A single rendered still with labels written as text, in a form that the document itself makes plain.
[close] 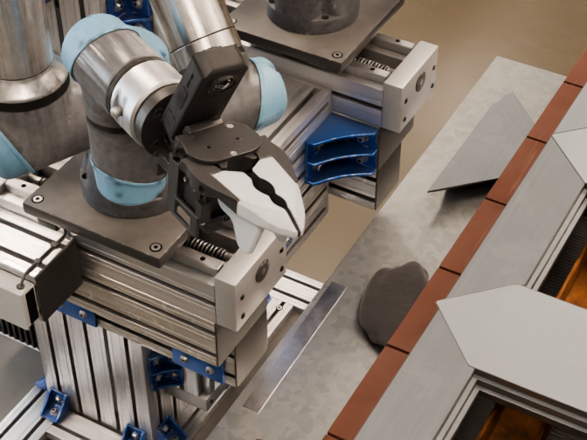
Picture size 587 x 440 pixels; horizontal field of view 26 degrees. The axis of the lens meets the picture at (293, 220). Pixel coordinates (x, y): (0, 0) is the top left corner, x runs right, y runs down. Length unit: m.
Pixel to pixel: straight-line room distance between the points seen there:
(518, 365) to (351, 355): 0.32
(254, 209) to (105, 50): 0.26
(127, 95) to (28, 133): 0.37
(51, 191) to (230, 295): 0.28
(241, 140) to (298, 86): 0.94
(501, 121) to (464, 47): 1.48
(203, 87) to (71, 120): 0.49
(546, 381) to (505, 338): 0.09
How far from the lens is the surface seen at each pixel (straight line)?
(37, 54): 1.51
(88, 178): 1.70
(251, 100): 1.34
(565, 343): 1.81
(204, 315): 1.73
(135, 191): 1.32
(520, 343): 1.80
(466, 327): 1.81
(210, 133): 1.13
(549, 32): 3.96
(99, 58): 1.23
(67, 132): 1.56
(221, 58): 1.08
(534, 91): 2.54
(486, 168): 2.28
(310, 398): 1.93
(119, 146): 1.28
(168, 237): 1.66
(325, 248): 3.15
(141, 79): 1.19
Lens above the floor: 2.16
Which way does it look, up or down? 42 degrees down
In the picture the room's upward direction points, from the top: straight up
